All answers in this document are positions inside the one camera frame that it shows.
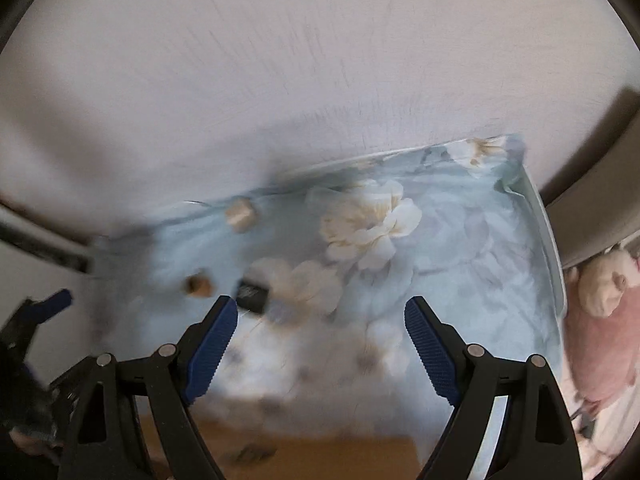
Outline short cardboard tape roll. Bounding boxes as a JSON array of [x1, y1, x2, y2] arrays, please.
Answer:
[[224, 197, 258, 233]]

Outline pink plush pig toy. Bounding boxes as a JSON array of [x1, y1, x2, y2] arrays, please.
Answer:
[[564, 248, 639, 416]]

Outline white door frame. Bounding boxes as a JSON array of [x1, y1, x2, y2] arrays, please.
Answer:
[[1, 205, 93, 274]]

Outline black cosmetic jar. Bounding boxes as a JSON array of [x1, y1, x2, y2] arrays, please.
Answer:
[[234, 278, 270, 315]]

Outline cardboard box with floral lining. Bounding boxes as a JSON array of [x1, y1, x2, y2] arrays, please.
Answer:
[[134, 408, 421, 480]]

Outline floral light blue tablecloth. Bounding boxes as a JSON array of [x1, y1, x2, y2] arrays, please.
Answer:
[[90, 136, 564, 450]]

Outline beige sofa cushion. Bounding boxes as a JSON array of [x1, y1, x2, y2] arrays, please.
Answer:
[[547, 88, 639, 269]]

